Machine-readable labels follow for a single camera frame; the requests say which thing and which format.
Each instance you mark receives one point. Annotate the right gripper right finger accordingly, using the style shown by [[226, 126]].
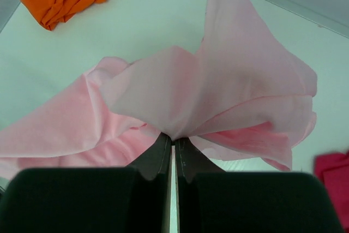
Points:
[[211, 199]]

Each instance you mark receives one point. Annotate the light pink t shirt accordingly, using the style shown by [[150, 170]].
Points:
[[241, 95]]

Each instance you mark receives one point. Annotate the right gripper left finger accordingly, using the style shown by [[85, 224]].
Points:
[[134, 198]]

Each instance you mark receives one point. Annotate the magenta t shirt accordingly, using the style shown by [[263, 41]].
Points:
[[332, 170]]

